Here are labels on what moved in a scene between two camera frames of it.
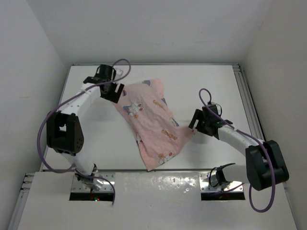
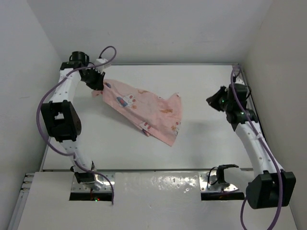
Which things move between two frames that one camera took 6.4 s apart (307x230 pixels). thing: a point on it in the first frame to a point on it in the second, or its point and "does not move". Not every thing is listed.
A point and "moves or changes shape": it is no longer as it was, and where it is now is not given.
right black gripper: (199, 122) to (218, 100)
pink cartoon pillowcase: (159, 136) moves or changes shape
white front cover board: (152, 201) does not move
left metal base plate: (101, 185) does not move
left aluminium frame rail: (16, 218) does not move
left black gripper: (114, 96) to (99, 85)
